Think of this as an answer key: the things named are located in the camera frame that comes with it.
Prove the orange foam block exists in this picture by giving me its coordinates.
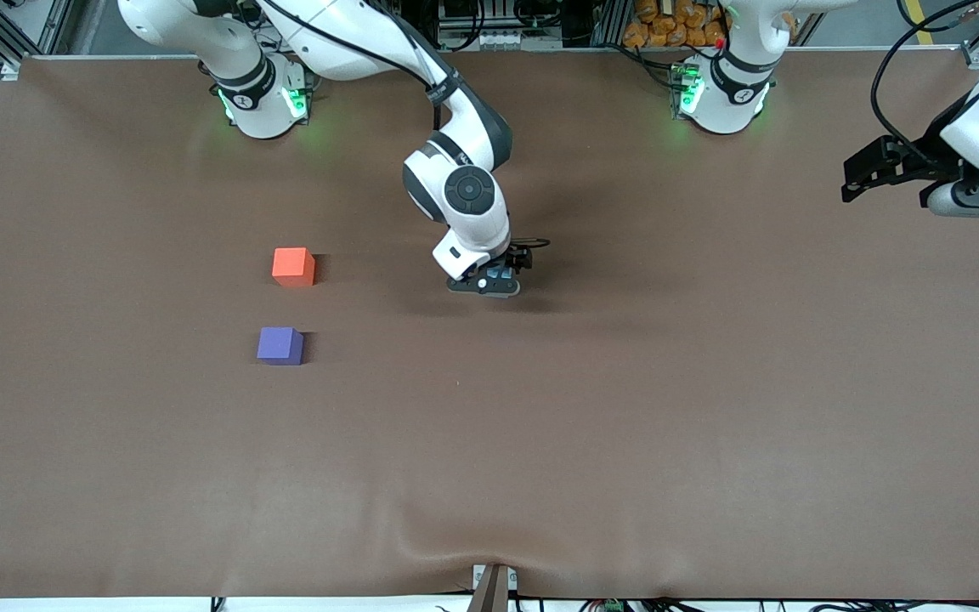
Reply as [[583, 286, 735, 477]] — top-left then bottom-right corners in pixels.
[[272, 247, 317, 287]]

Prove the purple foam block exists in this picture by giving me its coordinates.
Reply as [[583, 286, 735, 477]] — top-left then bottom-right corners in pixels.
[[257, 326, 305, 366]]

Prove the electrical control box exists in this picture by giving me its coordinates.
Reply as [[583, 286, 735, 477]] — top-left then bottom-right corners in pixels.
[[437, 0, 533, 52]]

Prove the orange objects pile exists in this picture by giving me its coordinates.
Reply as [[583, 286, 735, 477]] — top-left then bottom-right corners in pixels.
[[623, 0, 728, 49]]

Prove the metal table edge bracket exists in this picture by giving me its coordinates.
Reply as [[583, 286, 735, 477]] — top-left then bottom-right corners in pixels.
[[471, 563, 519, 612]]

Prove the brown table cover mat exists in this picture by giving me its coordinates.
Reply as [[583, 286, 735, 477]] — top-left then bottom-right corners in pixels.
[[0, 49, 979, 601]]

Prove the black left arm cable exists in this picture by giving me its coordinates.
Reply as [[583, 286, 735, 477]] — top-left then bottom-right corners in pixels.
[[870, 4, 979, 162]]

